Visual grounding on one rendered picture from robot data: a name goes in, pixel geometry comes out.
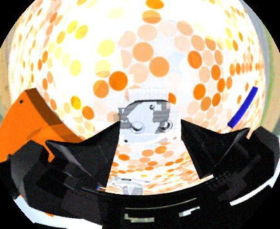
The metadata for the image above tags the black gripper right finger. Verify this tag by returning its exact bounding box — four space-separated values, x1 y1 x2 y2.
181 119 250 180

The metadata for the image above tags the dark blue flat bar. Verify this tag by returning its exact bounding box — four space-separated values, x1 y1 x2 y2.
227 86 258 128

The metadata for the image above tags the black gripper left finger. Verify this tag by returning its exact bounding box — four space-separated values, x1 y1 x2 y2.
44 121 121 188

